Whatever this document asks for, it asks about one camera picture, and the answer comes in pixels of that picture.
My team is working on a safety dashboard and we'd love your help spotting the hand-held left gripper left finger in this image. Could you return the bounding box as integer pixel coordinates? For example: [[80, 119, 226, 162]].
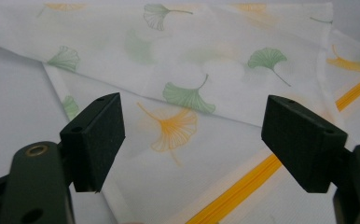
[[59, 91, 127, 193]]

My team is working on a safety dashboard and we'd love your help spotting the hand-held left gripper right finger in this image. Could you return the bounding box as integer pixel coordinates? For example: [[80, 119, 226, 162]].
[[260, 94, 349, 194]]

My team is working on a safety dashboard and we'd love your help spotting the white leaf-print mesh laundry bag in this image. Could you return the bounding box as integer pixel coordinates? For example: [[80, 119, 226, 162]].
[[0, 1, 360, 224]]

